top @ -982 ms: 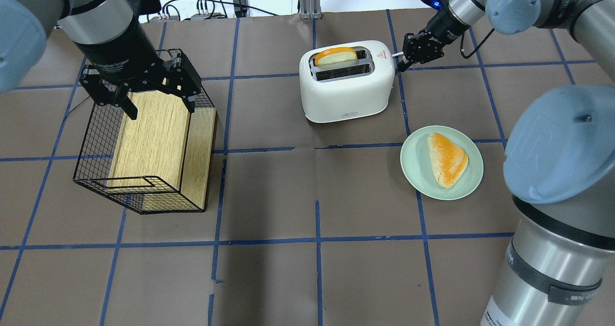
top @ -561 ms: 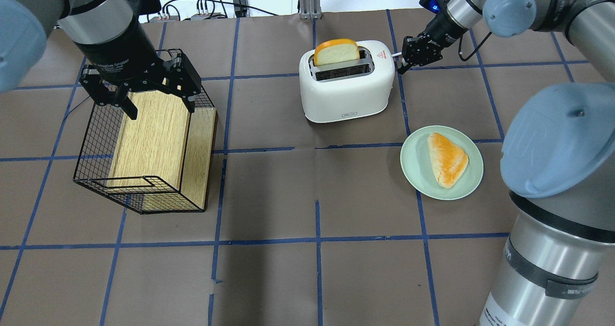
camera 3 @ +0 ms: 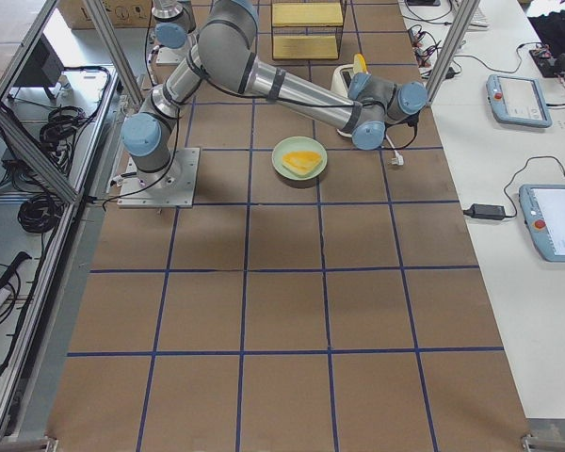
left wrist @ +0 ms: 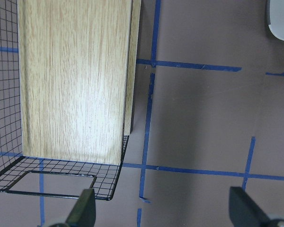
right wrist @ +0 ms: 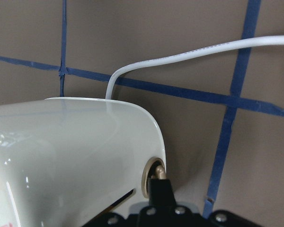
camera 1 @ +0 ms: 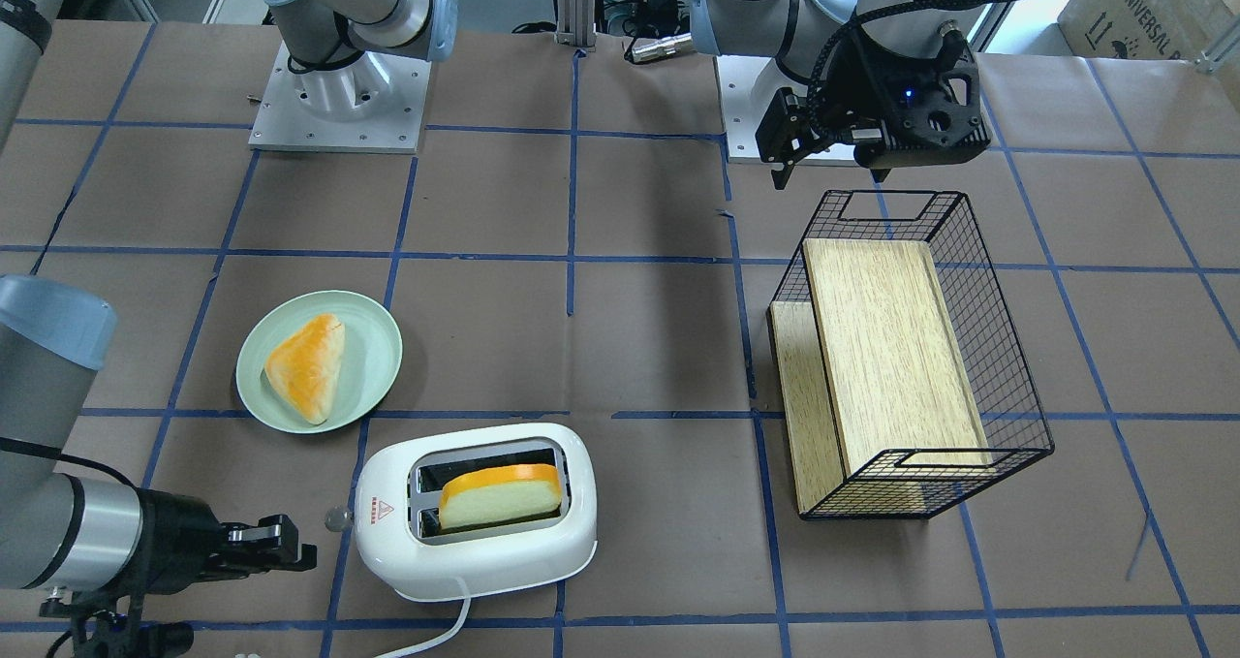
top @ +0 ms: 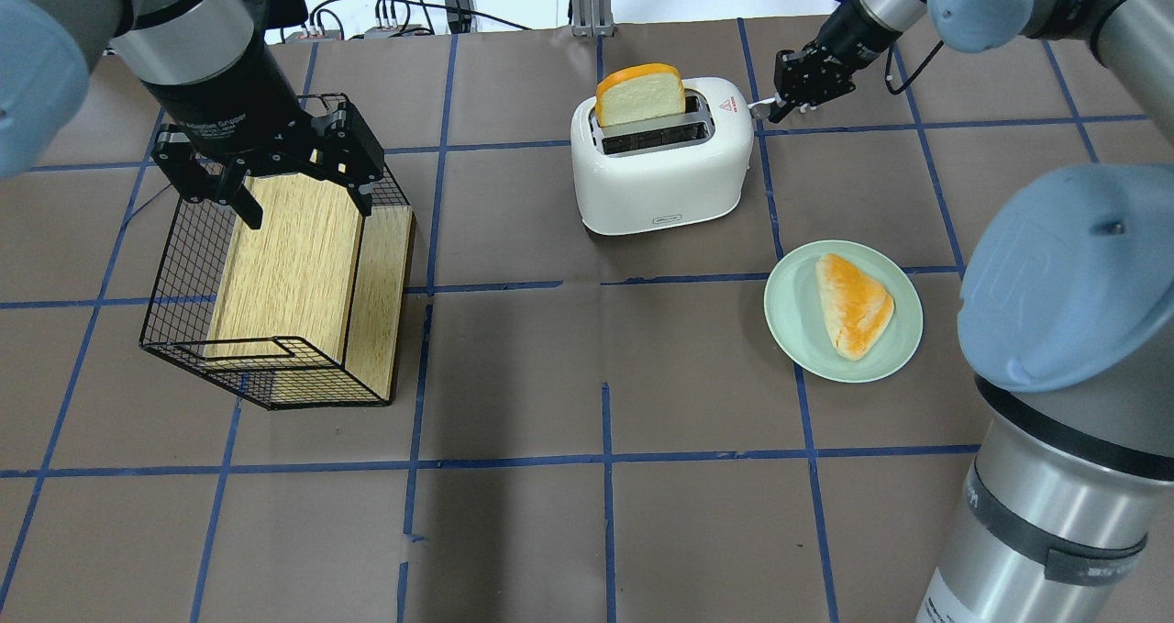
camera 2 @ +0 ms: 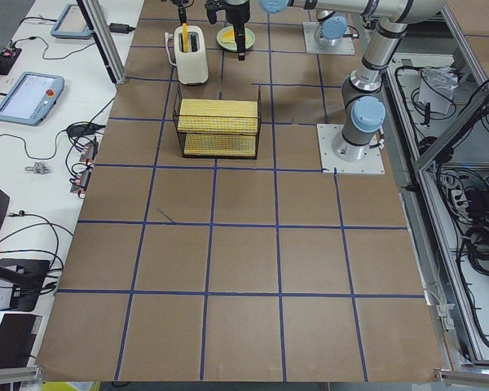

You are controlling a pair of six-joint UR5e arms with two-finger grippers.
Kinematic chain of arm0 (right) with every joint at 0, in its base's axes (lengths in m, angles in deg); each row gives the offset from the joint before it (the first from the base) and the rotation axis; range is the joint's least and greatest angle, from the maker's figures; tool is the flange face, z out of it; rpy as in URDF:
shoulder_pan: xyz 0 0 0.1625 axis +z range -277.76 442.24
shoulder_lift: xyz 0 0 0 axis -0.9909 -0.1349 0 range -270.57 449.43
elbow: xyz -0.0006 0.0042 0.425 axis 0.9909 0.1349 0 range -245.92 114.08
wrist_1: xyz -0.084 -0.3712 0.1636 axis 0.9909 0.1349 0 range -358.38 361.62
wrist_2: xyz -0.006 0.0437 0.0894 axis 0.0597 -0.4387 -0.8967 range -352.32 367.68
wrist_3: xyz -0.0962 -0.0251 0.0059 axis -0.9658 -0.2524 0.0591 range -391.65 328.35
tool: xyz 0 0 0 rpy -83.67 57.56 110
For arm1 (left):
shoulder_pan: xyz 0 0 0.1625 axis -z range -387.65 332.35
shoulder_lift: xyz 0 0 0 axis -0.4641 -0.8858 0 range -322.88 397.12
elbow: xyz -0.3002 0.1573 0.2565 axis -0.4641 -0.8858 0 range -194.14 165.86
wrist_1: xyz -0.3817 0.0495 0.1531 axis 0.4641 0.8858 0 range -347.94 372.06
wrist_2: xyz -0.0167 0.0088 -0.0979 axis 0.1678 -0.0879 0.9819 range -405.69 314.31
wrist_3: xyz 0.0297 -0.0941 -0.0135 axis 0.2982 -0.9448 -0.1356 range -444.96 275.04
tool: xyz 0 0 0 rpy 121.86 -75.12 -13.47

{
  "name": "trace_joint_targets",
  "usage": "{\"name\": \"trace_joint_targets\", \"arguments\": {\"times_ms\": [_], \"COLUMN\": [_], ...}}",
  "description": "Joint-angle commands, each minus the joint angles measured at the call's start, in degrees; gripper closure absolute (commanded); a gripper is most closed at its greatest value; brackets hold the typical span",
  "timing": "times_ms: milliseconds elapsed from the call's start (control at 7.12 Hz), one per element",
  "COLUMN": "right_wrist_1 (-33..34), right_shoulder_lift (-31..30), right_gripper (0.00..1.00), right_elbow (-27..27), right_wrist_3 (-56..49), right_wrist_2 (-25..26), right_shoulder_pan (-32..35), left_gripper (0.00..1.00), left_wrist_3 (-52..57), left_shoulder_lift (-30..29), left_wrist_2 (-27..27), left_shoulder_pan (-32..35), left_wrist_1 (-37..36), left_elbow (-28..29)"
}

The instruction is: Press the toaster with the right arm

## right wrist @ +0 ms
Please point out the white toaster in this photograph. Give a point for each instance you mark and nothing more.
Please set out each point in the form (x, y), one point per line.
(64, 160)

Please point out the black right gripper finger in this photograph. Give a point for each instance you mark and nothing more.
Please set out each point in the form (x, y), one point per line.
(161, 193)

